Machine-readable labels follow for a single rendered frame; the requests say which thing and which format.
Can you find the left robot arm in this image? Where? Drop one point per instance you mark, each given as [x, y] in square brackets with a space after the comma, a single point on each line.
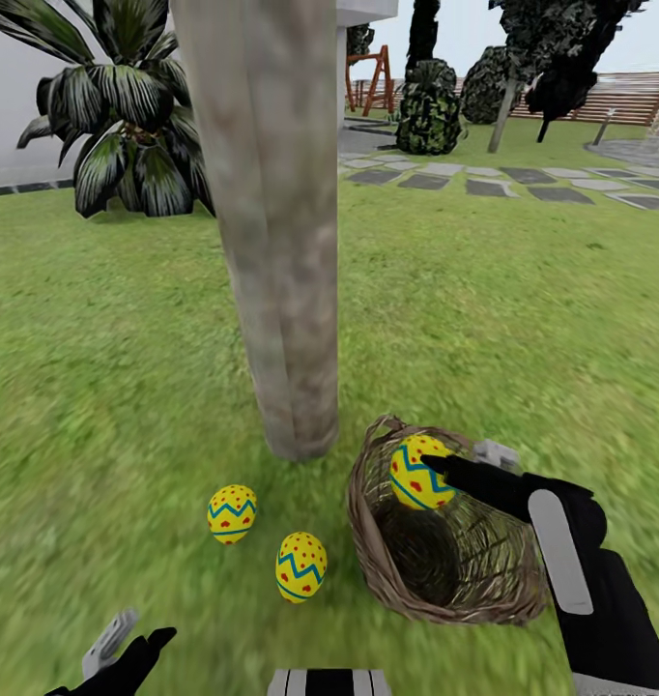
[106, 675]

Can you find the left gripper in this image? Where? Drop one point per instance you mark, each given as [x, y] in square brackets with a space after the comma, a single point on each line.
[124, 676]

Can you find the easter egg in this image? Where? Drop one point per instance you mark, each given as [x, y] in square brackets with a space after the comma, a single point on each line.
[301, 566]
[231, 513]
[416, 486]

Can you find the wicker basket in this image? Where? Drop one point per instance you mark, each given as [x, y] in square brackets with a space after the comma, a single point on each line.
[471, 597]

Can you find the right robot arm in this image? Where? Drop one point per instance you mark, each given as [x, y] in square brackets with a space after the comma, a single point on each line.
[611, 644]

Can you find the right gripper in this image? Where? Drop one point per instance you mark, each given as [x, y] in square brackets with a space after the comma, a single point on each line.
[475, 480]

